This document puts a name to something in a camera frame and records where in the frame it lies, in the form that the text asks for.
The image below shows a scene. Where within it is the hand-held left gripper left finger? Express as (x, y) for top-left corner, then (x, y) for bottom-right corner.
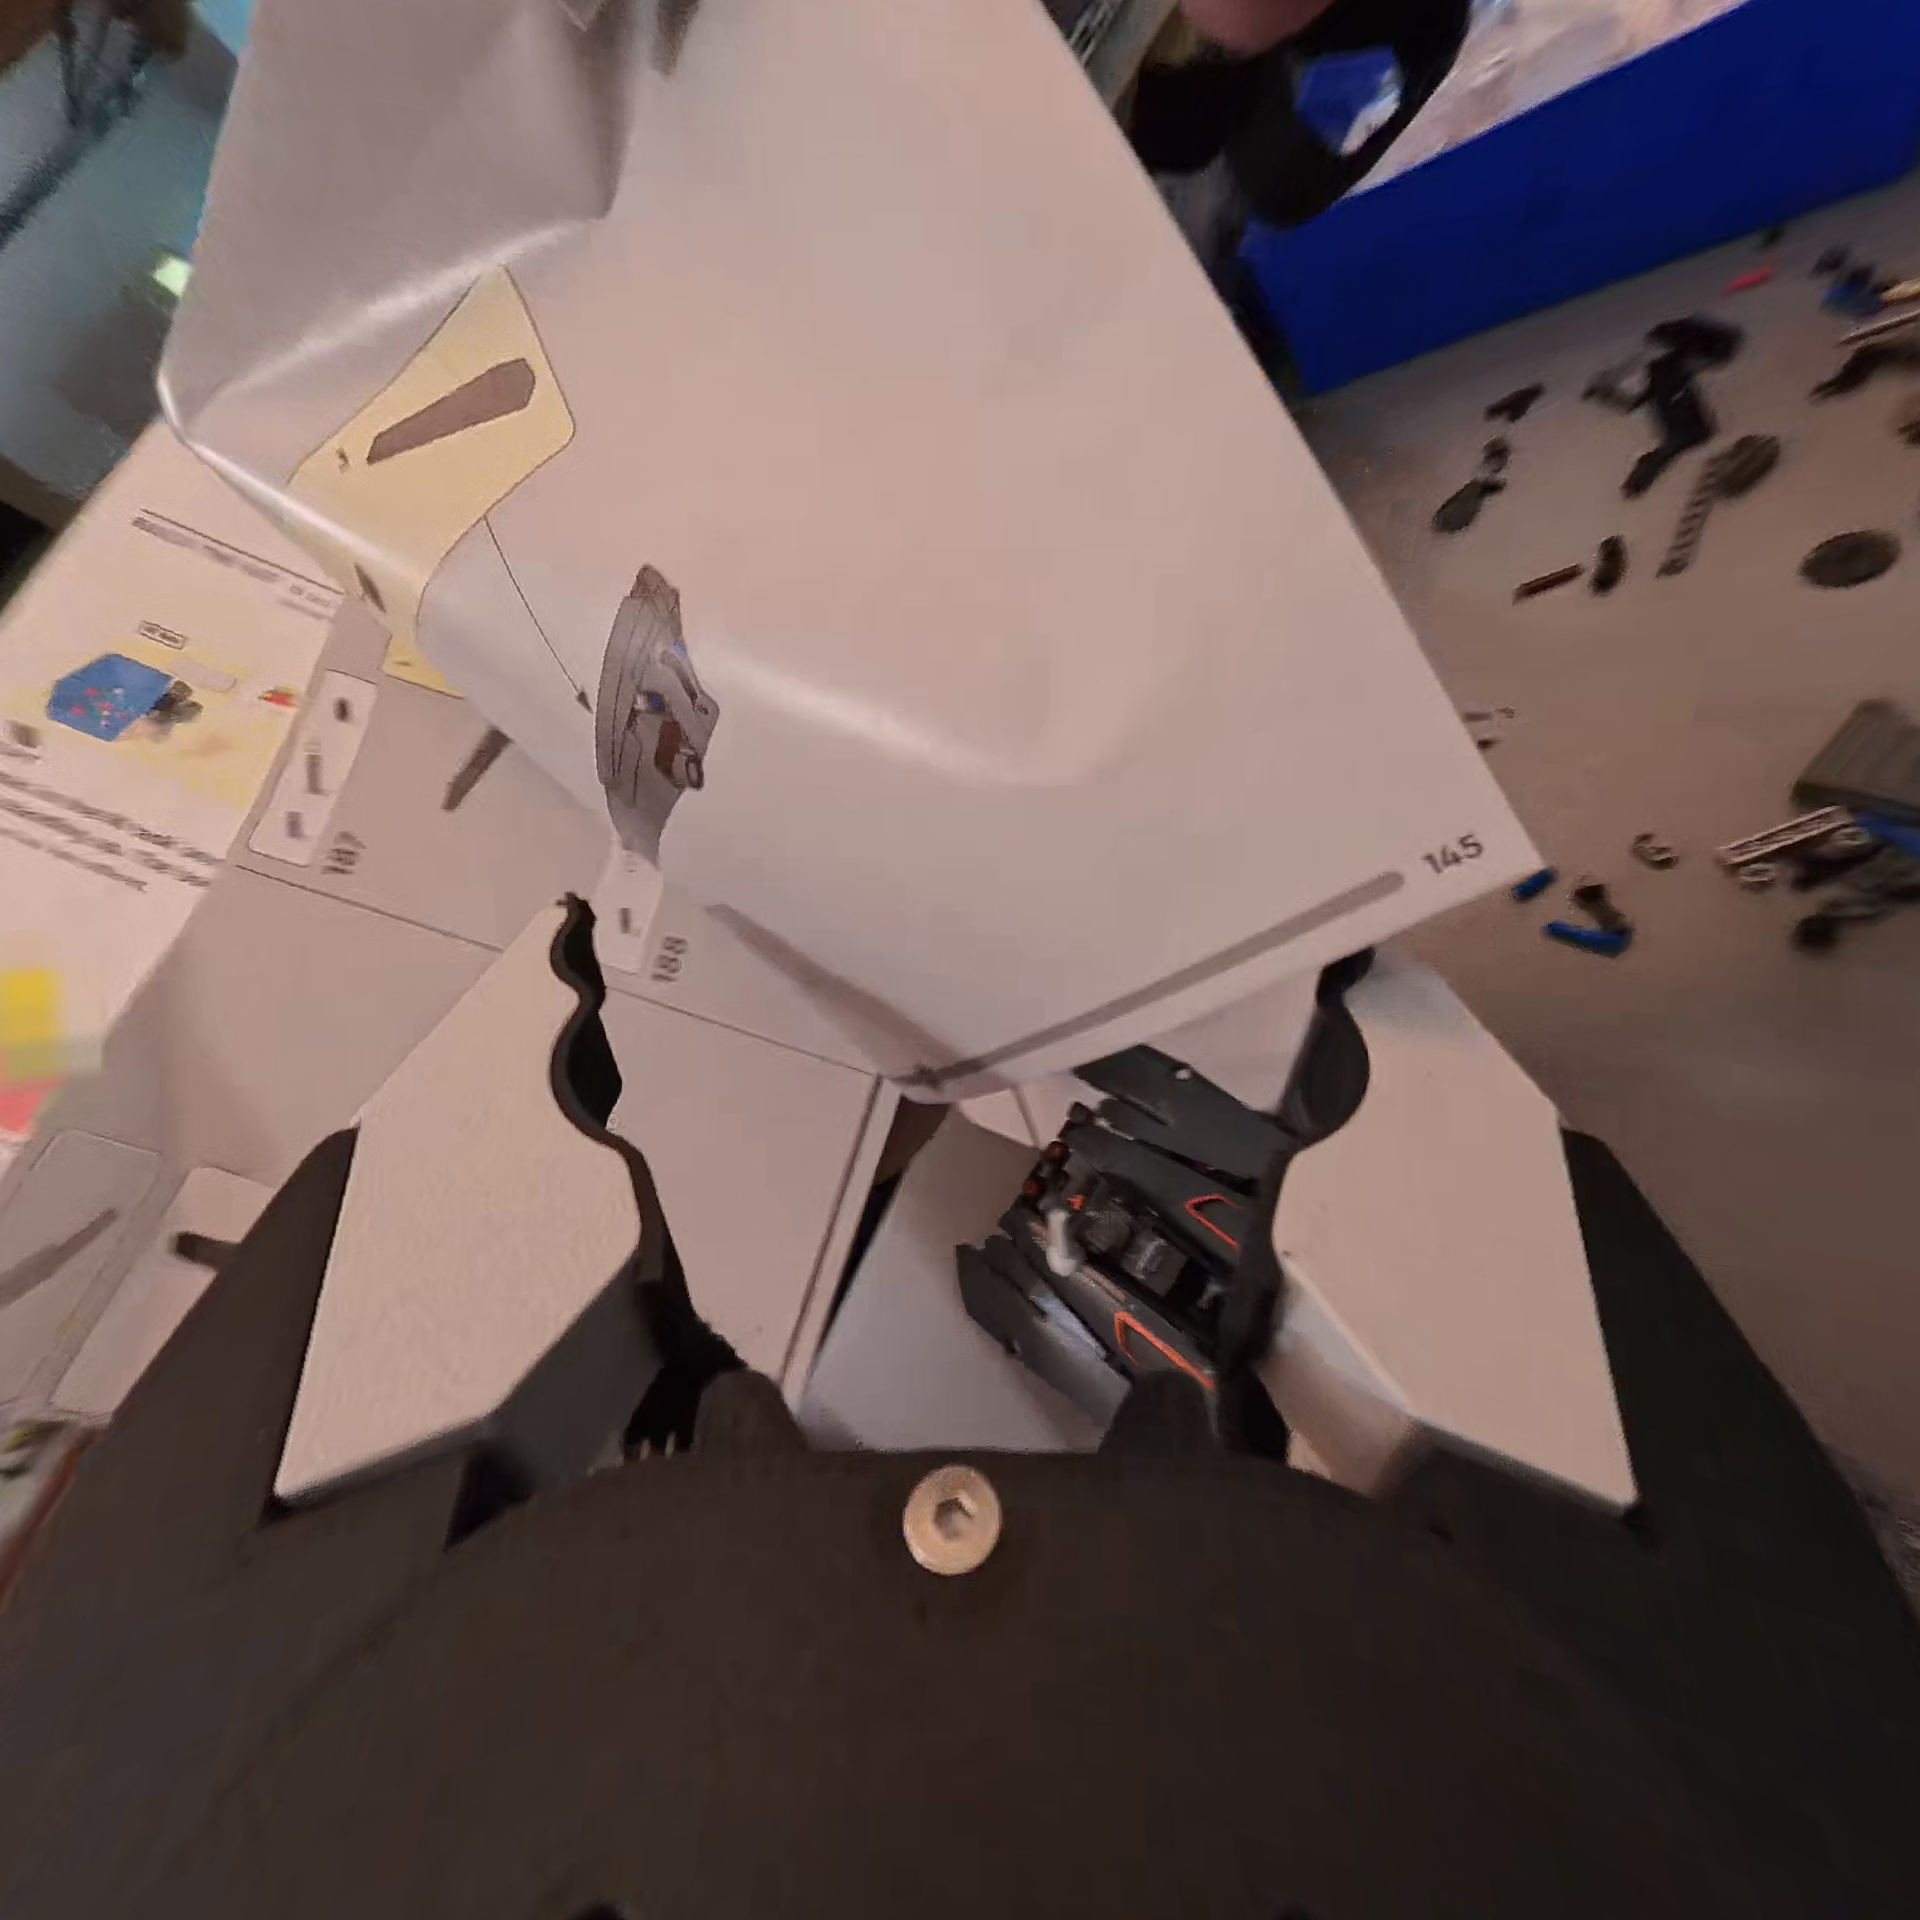
(275, 892), (705, 1502)

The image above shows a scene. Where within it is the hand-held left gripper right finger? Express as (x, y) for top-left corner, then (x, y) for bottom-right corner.
(1214, 943), (1638, 1507)

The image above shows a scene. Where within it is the grey lego car model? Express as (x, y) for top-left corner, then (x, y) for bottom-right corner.
(957, 1047), (1294, 1407)

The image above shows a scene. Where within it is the white instruction booklet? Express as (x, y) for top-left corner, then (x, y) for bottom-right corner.
(0, 0), (1550, 1426)

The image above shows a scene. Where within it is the grey lego panel assembly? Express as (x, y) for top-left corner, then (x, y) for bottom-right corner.
(1789, 699), (1920, 822)

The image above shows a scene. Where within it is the heap of mixed lego parts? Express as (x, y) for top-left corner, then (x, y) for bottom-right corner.
(1430, 225), (1920, 605)

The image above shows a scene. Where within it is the light grey long lego plate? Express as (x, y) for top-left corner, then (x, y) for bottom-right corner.
(1713, 803), (1865, 889)

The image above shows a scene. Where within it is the pile of small lego pieces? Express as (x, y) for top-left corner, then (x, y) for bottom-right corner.
(1784, 816), (1920, 955)

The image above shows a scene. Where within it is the blue plastic bin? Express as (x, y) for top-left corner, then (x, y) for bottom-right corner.
(1235, 0), (1920, 398)

